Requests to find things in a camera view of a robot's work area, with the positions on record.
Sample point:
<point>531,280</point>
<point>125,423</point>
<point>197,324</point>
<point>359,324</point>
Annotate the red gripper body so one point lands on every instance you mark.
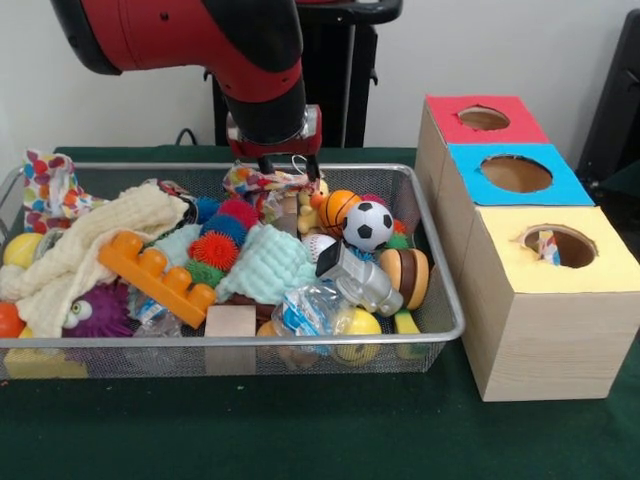
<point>280,149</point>

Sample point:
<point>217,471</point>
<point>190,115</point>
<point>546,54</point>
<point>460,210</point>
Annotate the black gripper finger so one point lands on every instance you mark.
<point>266,165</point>
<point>313,167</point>

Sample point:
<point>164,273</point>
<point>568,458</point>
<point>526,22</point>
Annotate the colourful dotted cloth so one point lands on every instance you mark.
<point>250,181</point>
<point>549,247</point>
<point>45,180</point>

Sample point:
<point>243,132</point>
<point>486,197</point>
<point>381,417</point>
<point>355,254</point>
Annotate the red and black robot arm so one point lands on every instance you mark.
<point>200,40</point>

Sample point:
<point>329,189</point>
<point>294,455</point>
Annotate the wooden box with three holes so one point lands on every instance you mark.
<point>550,340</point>

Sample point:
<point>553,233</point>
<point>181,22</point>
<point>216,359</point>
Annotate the yellow rubber duck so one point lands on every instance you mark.
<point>307,215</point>

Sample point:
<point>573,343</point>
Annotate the small orange basketball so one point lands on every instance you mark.
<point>335,210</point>

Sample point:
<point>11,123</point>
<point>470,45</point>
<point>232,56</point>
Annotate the small black white soccer ball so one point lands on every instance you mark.
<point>367,226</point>

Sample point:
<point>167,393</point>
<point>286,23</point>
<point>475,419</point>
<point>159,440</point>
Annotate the mint green waffle cloth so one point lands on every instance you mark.
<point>270,270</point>

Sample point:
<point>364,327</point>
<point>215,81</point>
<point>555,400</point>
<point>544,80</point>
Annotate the silver plastic toy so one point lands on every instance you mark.
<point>360,282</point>

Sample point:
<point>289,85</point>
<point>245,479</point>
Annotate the crumpled clear plastic bottle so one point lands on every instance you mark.
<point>305,310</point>

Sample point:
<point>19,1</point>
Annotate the toy hamburger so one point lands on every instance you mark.
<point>406,276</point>

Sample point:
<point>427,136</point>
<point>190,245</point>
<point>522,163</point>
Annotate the orange plastic building block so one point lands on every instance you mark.
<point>160,280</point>

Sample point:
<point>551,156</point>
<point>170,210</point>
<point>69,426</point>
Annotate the cream waffle cloth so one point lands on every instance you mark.
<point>65,260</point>

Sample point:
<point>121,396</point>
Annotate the dark green table cloth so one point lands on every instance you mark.
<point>625,185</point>
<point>300,430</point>

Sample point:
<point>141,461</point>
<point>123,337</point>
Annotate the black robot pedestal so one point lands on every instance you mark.
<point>345,75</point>

